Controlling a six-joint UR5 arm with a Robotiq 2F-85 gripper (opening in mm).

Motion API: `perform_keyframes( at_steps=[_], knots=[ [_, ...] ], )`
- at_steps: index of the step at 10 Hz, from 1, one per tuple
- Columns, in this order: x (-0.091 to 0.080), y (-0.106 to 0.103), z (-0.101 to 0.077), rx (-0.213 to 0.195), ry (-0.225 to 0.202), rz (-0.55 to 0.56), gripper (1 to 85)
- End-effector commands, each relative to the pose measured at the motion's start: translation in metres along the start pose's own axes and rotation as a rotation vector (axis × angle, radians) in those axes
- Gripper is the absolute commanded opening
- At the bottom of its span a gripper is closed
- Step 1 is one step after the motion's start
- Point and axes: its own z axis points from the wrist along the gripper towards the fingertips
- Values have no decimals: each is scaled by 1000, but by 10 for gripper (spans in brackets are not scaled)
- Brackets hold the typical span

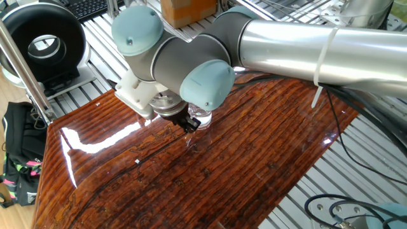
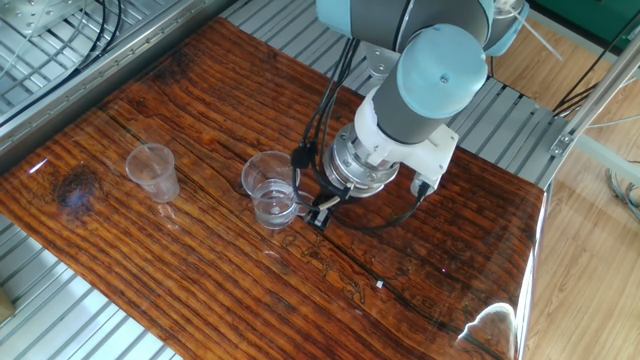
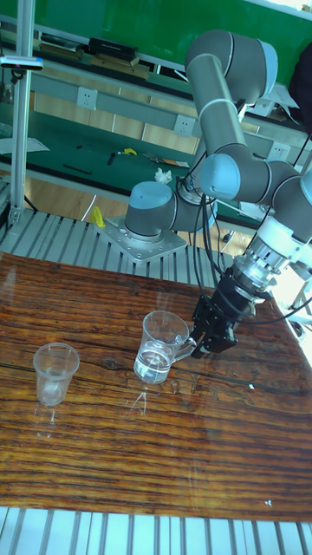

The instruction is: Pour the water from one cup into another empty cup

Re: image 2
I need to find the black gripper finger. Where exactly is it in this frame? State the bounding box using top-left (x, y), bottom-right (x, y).
top-left (305, 199), bottom-right (335, 231)

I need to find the glossy wood grain board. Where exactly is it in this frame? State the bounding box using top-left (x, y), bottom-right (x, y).
top-left (0, 16), bottom-right (546, 360)

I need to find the thin black cable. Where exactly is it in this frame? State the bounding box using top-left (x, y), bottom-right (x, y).
top-left (0, 0), bottom-right (109, 129)
top-left (0, 0), bottom-right (124, 129)

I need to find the grey frame crossbar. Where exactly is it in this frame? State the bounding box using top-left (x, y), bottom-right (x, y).
top-left (574, 134), bottom-right (640, 186)

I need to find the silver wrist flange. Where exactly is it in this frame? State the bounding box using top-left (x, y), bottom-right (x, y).
top-left (323, 123), bottom-right (401, 199)

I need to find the perforated silver plate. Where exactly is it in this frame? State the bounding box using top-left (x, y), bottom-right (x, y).
top-left (0, 0), bottom-right (89, 39)

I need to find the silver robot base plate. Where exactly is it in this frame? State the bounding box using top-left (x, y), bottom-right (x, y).
top-left (362, 42), bottom-right (401, 81)

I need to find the clear plain plastic cup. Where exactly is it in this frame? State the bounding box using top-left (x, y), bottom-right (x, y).
top-left (124, 143), bottom-right (181, 204)

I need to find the black floor cable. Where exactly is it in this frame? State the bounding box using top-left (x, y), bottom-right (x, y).
top-left (552, 9), bottom-right (640, 119)

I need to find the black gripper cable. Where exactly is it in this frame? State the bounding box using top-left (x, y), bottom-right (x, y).
top-left (290, 139), bottom-right (432, 232)

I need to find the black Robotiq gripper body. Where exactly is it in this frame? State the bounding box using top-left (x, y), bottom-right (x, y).
top-left (319, 185), bottom-right (351, 205)

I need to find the coloured cable bundle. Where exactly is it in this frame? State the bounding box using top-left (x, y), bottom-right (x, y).
top-left (607, 159), bottom-right (640, 221)

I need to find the white zip tie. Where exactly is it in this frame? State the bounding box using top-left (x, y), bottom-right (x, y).
top-left (509, 7), bottom-right (564, 62)

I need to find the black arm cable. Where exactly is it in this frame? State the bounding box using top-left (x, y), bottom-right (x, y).
top-left (302, 37), bottom-right (361, 151)

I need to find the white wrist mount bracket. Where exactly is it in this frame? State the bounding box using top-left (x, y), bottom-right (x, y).
top-left (353, 89), bottom-right (460, 196)

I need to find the clear plastic cup with handle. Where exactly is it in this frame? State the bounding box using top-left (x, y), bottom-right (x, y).
top-left (240, 150), bottom-right (316, 230)

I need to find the white cable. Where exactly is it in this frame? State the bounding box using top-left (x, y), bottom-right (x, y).
top-left (584, 114), bottom-right (640, 129)

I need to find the aluminium frame post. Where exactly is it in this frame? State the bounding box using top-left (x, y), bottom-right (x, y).
top-left (549, 37), bottom-right (640, 159)

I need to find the aluminium table rail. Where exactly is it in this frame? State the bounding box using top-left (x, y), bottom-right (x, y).
top-left (0, 0), bottom-right (236, 174)

